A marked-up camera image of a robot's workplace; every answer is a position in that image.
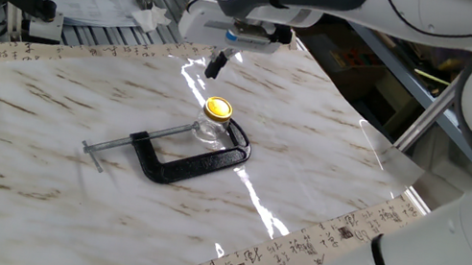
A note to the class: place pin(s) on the gold metal jar lid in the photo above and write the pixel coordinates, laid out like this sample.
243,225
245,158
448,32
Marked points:
218,109

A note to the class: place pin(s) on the small clear glass jar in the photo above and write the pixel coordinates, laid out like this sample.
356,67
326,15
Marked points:
209,132

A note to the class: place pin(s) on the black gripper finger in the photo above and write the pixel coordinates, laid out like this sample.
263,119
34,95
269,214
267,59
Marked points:
223,59
211,69

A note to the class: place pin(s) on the crumpled white tissue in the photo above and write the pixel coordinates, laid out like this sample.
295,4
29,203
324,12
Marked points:
148,19

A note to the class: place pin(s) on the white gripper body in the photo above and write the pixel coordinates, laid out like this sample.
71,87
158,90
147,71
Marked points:
197,23

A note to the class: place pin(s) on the grey metal shelf rail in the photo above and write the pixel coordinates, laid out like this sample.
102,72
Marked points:
402,71

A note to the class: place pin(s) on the black C-clamp with steel screw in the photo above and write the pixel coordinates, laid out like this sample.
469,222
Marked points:
191,166

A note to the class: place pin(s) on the marble pattern plastic sheet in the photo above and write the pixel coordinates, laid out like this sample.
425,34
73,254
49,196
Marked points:
38,175

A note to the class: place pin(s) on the white block with black knob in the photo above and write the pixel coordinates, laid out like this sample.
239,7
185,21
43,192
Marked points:
47,28

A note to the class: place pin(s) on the stack of printed papers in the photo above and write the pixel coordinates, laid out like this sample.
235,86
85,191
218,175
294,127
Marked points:
92,7

